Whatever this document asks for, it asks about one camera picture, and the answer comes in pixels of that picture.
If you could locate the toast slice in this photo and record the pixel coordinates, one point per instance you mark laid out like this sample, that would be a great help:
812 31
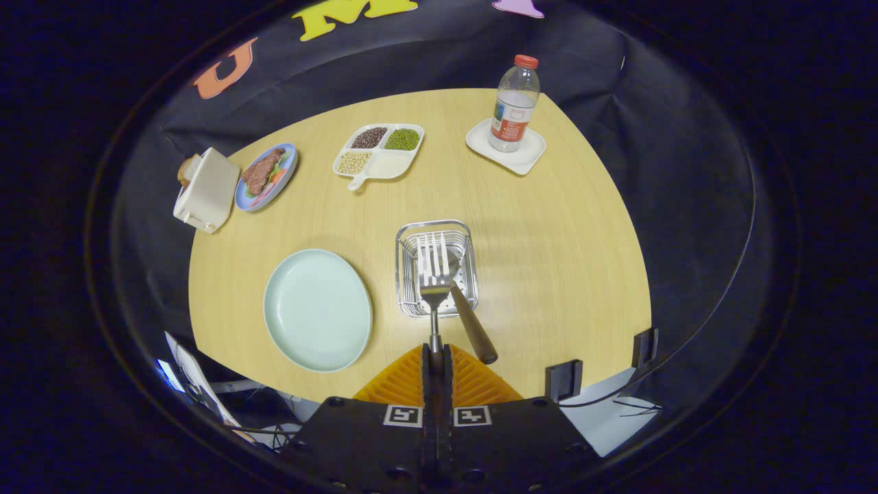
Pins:
186 170

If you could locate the white square coaster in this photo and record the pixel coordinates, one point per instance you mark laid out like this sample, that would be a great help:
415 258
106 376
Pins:
525 162

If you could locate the pale green plate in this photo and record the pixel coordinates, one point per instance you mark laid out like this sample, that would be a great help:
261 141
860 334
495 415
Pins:
315 309

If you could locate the black backdrop cloth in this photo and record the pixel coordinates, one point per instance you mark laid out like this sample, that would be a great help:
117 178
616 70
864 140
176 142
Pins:
617 103

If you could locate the white paper sheet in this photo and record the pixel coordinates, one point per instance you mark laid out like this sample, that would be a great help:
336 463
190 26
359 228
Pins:
195 374

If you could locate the heap of beige beans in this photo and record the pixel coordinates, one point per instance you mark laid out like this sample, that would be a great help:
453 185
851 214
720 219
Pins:
354 162

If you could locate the green and red salad garnish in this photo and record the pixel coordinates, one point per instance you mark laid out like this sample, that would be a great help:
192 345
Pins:
277 177

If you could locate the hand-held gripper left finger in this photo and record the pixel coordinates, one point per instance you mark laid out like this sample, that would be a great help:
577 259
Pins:
363 442

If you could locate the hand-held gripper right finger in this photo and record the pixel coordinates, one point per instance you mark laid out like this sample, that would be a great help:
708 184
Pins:
511 442

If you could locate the white toaster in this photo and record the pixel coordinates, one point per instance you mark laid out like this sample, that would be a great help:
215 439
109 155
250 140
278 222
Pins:
212 189

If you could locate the white divided dish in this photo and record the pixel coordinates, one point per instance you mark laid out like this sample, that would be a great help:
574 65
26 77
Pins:
391 165

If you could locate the white board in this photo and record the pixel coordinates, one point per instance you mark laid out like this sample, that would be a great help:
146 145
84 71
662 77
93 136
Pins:
603 427

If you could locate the blue plate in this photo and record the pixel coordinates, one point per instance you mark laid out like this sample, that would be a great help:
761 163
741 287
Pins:
287 171

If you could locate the heap of green beans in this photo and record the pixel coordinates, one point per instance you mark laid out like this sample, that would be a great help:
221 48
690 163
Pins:
402 139

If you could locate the black table clamp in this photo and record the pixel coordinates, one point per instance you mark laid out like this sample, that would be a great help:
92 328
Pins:
645 346
564 381

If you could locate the heap of dark beans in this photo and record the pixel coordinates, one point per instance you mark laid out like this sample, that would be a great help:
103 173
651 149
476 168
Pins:
370 137

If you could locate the clear water bottle red cap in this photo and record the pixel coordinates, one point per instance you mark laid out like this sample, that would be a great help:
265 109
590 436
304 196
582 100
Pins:
513 110

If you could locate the brown steak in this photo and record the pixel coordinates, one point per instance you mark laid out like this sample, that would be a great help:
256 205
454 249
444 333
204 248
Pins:
260 173

